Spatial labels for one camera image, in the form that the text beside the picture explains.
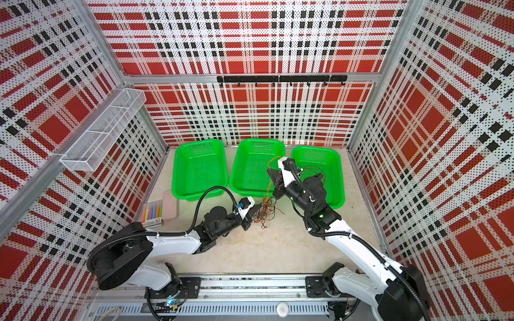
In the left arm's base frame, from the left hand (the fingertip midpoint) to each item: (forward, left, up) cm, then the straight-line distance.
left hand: (261, 204), depth 81 cm
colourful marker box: (+2, +53, -13) cm, 54 cm away
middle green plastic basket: (+40, +6, -15) cm, 43 cm away
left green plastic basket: (+33, +38, -16) cm, 53 cm away
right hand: (+5, -4, +17) cm, 18 cm away
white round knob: (-34, -8, -13) cm, 37 cm away
